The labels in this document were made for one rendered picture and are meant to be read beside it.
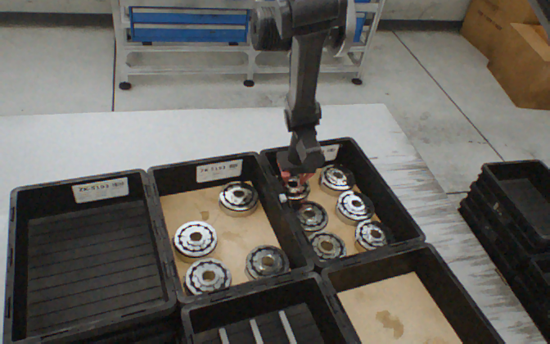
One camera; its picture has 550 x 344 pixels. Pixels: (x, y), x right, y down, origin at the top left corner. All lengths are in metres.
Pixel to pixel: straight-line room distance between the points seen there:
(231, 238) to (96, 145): 0.66
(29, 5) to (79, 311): 3.09
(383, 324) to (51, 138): 1.19
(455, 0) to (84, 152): 3.75
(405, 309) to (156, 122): 1.06
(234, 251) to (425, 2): 3.66
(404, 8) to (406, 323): 3.58
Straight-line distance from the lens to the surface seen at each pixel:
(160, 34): 2.96
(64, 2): 3.85
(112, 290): 1.08
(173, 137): 1.61
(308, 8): 0.72
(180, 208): 1.20
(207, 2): 2.84
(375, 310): 1.10
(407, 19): 4.47
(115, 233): 1.17
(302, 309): 1.06
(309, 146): 1.04
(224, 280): 1.04
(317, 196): 1.27
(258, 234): 1.15
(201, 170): 1.20
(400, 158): 1.71
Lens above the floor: 1.73
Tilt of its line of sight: 42 degrees down
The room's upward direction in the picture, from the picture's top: 10 degrees clockwise
